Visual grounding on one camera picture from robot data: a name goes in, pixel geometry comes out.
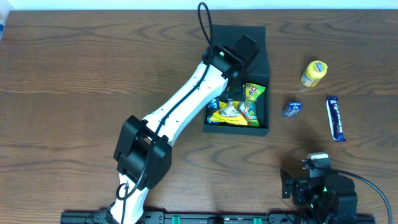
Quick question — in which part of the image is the black gift box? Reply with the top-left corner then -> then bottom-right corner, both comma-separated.
203,25 -> 271,136

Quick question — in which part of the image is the blue Dairy Milk chocolate bar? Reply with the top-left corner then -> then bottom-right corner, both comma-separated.
326,96 -> 346,142

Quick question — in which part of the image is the yellow candy bottle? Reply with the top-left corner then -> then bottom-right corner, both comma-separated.
301,60 -> 328,87

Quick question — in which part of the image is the yellow snack nut bag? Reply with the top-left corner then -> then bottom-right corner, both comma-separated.
206,100 -> 248,126

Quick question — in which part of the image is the blue Eclipse mint box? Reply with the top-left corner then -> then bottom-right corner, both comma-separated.
282,101 -> 303,117

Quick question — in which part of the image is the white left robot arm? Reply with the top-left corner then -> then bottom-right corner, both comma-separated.
109,35 -> 259,223

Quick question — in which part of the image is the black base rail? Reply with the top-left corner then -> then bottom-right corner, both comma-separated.
60,211 -> 376,224

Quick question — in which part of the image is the green Haribo gummy candy bag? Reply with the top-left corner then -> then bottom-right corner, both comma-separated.
238,83 -> 266,127

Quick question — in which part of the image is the blue Oreo cookie pack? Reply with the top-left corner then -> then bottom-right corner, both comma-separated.
206,98 -> 220,117

